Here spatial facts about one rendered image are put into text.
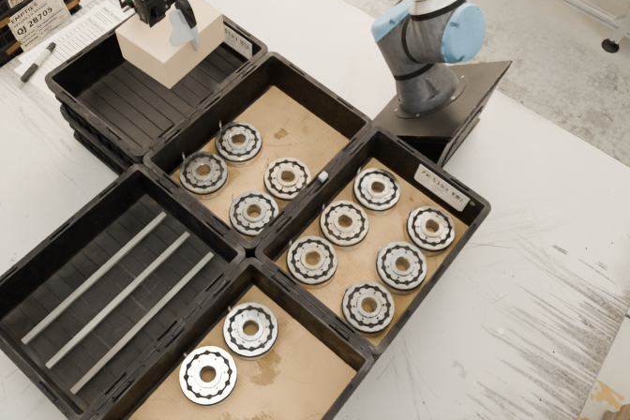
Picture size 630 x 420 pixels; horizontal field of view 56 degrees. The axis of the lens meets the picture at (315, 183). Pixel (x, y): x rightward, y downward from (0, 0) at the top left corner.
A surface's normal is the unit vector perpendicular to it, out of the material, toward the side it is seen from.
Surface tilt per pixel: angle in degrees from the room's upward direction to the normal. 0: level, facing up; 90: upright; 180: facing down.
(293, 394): 0
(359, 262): 0
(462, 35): 55
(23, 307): 0
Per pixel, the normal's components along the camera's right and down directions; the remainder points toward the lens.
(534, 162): 0.08, -0.48
